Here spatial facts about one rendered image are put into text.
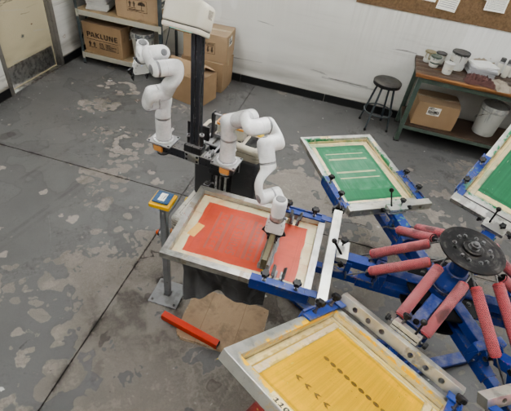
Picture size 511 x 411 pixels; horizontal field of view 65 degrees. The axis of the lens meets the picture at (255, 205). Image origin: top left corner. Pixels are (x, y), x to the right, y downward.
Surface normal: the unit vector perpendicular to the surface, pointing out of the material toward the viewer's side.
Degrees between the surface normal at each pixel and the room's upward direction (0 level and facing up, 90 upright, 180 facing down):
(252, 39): 90
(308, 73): 90
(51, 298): 0
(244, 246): 0
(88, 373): 0
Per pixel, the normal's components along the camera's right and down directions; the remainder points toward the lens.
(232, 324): 0.11, -0.73
